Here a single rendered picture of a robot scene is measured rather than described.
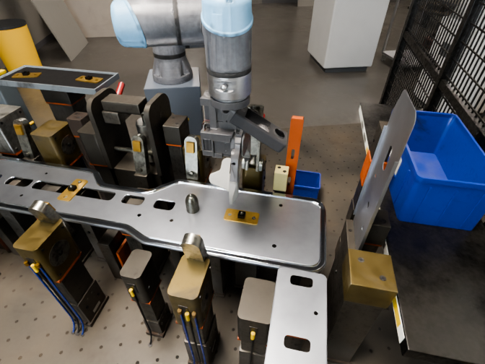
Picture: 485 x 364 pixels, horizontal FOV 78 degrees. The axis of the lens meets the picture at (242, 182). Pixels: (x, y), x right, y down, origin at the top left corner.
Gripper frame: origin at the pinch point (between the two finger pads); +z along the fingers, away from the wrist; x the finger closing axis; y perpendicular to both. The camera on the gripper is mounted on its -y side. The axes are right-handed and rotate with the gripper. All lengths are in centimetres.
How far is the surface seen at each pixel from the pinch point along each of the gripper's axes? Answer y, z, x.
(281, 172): -7.7, 4.9, -11.0
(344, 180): -33, 42, -57
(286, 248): -11.3, 11.5, 7.0
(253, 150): 0.1, 1.4, -14.5
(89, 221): 36.2, 11.4, 8.6
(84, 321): 40, 40, 21
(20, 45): 320, 59, -259
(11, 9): 419, 44, -362
